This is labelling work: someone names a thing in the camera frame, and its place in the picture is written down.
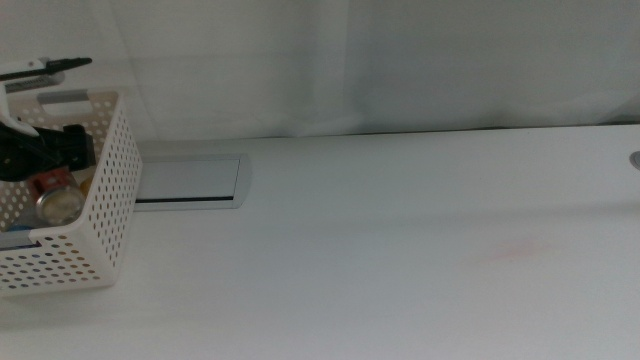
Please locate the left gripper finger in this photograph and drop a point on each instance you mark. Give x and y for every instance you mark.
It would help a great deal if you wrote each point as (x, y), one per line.
(79, 147)

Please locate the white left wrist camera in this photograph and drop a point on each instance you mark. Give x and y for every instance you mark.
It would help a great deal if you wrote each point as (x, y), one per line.
(25, 67)

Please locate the red drink can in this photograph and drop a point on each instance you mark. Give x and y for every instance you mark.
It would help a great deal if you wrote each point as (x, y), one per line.
(57, 200)

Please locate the white backdrop cloth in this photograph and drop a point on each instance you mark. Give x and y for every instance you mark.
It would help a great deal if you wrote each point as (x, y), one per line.
(350, 60)

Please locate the white perforated plastic basket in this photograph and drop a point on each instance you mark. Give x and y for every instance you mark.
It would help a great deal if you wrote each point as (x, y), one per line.
(112, 200)

